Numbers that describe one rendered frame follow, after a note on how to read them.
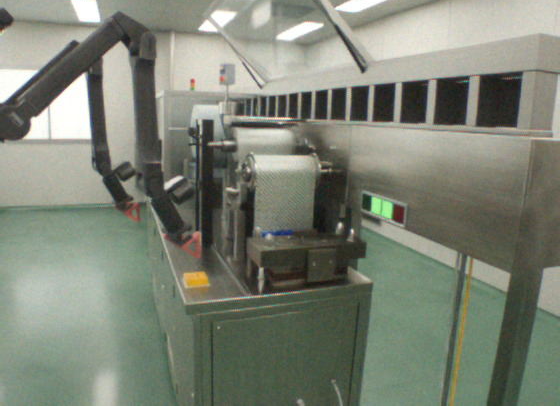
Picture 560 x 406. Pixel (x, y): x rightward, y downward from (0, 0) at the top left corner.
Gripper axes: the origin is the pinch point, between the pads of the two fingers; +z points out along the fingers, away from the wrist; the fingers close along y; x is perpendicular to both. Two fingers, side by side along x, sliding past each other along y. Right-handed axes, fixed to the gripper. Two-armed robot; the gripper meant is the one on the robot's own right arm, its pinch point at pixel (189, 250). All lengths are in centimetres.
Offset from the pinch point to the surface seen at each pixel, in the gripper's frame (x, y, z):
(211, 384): 19.0, -6.9, 40.5
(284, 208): -40.9, 7.2, 14.6
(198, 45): -315, 518, -1
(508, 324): -43, -74, 37
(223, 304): 1.8, -8.3, 17.7
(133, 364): 38, 110, 99
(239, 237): -24.6, 19.5, 19.8
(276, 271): -19.7, -7.7, 22.3
